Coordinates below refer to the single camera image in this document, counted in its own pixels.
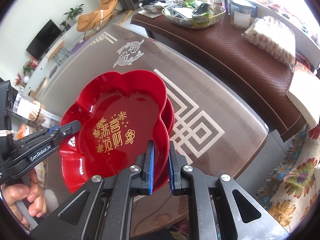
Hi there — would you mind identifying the large red flower plate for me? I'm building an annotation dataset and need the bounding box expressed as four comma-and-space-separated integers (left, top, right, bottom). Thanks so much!
59, 70, 169, 192

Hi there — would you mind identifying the small red flower plate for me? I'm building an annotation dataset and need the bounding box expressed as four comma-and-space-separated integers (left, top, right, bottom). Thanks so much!
153, 98, 175, 192

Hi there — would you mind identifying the person's left hand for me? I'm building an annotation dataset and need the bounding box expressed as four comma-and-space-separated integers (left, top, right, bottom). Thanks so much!
0, 168, 48, 228

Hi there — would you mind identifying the orange tissue pack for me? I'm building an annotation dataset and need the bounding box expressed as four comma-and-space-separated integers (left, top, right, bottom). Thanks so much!
14, 124, 31, 140

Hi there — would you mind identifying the clear plastic snack jar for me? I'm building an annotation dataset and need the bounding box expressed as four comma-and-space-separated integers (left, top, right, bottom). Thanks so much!
12, 91, 61, 129

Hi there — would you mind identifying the floral sofa cover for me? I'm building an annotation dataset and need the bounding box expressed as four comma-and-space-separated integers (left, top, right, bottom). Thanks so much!
255, 126, 319, 233

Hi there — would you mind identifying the red flower vase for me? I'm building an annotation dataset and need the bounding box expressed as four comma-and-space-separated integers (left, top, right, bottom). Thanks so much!
15, 73, 24, 87

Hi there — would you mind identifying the small wooden bench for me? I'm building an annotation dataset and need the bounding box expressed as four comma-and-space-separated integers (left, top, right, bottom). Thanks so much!
46, 40, 70, 66

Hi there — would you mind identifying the purple floor mat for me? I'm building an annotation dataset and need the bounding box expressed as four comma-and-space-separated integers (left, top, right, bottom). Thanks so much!
71, 40, 88, 55

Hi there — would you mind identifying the black flat television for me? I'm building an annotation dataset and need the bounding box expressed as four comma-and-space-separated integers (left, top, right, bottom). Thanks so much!
26, 20, 62, 61

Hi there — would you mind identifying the white tv cabinet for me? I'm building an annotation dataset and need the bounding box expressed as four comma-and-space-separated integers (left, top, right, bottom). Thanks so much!
23, 23, 84, 94

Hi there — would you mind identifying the orange book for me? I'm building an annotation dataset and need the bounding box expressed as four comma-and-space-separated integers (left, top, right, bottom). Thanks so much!
286, 64, 319, 128

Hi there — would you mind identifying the brown side table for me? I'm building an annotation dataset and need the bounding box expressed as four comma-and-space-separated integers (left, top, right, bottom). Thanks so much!
131, 13, 306, 141

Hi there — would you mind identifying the orange rocking lounge chair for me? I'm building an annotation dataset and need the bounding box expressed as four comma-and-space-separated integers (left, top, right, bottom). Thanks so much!
76, 0, 118, 36

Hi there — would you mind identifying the potted green plant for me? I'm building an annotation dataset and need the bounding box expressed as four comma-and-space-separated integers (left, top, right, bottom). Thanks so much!
64, 4, 84, 20

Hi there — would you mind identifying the bag of biscuits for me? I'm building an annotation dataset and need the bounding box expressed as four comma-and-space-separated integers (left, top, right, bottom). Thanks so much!
243, 16, 296, 70

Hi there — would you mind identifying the tray of dark items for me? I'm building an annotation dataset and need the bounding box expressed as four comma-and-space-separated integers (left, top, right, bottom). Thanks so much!
138, 0, 187, 14

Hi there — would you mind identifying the glass bowl of snacks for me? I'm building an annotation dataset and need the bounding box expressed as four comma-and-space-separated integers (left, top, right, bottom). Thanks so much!
162, 1, 226, 29

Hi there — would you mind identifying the white lidded jar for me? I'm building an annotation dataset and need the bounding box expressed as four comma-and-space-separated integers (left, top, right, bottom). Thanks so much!
231, 0, 252, 29

